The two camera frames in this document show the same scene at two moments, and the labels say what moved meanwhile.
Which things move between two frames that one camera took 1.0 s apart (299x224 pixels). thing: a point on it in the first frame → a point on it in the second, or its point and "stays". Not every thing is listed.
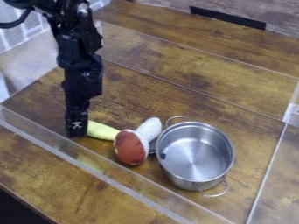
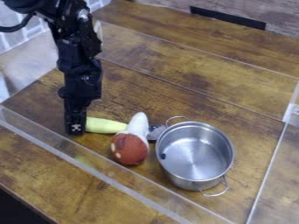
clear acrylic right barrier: x=275 y=204 stays
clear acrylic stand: x=98 y=27 stays
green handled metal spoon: x=106 y=132 → x=107 y=126
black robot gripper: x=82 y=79 stays
